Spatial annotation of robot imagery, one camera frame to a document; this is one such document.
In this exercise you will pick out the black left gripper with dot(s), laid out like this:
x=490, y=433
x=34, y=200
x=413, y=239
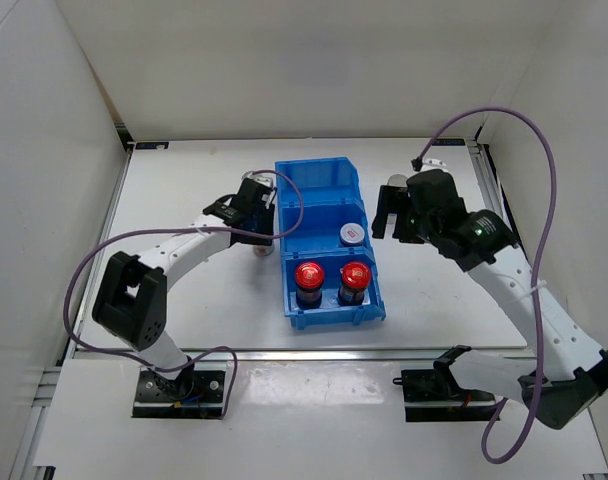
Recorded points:
x=267, y=215

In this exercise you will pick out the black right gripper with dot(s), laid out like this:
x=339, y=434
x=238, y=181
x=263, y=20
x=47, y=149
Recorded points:
x=391, y=200

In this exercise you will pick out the silver cap shaker bottle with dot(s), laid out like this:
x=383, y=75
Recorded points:
x=398, y=181

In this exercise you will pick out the white cap spice jar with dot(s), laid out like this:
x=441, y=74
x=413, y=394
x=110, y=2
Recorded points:
x=352, y=235
x=263, y=250

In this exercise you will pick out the red cap sauce jar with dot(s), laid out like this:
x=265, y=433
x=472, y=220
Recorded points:
x=309, y=280
x=355, y=279

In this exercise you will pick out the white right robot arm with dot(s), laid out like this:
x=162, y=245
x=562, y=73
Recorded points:
x=571, y=369

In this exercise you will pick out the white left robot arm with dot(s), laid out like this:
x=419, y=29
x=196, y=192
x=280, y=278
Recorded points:
x=131, y=302

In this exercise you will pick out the blue middle storage bin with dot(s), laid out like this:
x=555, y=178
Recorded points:
x=320, y=232

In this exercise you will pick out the blue storage bin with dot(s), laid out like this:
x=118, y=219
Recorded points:
x=320, y=232
x=330, y=310
x=324, y=181

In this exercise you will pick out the blue far storage bin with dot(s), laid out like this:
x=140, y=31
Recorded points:
x=324, y=181

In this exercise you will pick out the blue near storage bin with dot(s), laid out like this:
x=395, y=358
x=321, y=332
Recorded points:
x=330, y=310

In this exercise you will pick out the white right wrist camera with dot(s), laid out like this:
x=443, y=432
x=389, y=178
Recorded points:
x=426, y=164

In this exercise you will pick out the aluminium right frame rail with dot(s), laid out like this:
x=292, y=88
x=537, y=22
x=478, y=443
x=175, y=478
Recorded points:
x=486, y=175

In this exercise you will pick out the aluminium frame rail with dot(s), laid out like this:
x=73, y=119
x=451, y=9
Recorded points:
x=74, y=318
x=486, y=175

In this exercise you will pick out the aluminium front table rail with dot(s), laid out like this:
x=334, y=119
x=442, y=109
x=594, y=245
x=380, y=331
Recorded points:
x=282, y=355

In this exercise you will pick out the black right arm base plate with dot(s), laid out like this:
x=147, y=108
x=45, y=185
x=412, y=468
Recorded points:
x=427, y=402

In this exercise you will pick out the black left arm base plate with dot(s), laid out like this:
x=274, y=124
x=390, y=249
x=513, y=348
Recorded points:
x=194, y=395

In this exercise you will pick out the aluminium left frame rail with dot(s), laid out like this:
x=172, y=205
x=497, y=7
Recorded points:
x=74, y=318

